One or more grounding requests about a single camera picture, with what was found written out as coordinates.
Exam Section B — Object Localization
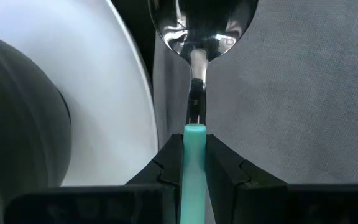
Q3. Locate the dark bowl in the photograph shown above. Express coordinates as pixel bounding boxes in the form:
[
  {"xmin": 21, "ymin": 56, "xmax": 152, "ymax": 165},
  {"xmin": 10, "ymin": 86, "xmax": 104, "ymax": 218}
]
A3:
[{"xmin": 0, "ymin": 30, "xmax": 73, "ymax": 224}]

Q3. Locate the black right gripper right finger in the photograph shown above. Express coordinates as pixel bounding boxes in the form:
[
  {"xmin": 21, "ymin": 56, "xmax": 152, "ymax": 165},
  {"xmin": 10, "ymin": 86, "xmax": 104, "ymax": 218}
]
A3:
[{"xmin": 205, "ymin": 133, "xmax": 358, "ymax": 224}]

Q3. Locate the spoon with teal handle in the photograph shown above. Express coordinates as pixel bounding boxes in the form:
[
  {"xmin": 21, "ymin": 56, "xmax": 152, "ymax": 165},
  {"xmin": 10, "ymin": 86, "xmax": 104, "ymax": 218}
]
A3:
[{"xmin": 147, "ymin": 0, "xmax": 259, "ymax": 224}]

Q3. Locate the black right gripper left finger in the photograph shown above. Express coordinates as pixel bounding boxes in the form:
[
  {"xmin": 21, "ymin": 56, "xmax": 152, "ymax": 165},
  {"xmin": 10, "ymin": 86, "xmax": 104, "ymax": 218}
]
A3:
[{"xmin": 4, "ymin": 133, "xmax": 185, "ymax": 224}]

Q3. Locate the white plate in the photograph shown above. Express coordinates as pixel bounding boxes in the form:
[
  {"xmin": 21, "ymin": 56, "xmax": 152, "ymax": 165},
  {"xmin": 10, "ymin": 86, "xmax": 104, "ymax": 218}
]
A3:
[{"xmin": 0, "ymin": 0, "xmax": 160, "ymax": 187}]

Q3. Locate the grey cloth napkin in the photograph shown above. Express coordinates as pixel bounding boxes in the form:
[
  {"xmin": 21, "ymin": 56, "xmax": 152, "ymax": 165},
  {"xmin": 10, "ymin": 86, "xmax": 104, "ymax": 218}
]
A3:
[{"xmin": 152, "ymin": 0, "xmax": 358, "ymax": 185}]

